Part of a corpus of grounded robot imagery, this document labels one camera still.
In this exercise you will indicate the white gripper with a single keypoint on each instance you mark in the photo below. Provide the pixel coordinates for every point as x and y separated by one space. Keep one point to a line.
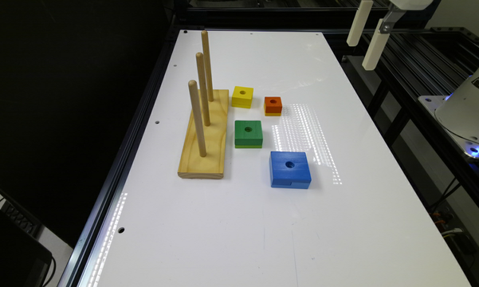
383 29

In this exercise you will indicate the green wooden block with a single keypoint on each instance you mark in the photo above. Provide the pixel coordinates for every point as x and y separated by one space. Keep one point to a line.
248 134

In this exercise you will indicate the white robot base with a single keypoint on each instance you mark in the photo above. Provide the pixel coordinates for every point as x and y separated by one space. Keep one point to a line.
458 114

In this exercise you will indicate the orange wooden block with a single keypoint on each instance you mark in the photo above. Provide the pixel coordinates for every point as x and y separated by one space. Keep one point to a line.
272 106

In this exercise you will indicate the yellow wooden block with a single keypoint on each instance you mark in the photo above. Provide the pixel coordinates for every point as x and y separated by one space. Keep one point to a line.
242 97

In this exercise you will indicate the blue wooden block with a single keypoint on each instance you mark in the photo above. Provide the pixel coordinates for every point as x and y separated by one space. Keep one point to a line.
289 169

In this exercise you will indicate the far wooden peg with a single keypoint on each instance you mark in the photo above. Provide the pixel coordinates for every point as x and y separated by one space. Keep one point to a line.
207 65

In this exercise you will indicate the wooden peg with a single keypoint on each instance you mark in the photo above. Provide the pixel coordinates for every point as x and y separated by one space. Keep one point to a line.
203 89
207 65
197 116

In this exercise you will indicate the middle wooden peg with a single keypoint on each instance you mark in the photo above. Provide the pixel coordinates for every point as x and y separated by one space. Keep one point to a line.
203 89

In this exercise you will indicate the near wooden peg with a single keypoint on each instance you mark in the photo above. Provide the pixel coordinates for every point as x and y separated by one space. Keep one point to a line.
197 116

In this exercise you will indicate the wooden peg base board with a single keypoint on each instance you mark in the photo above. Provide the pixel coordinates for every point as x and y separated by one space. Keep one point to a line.
192 165

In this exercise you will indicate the black monitor corner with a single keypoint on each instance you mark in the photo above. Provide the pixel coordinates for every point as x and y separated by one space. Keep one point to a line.
24 262

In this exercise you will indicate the black aluminium frame rack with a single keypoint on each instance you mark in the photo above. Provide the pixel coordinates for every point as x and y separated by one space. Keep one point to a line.
417 64

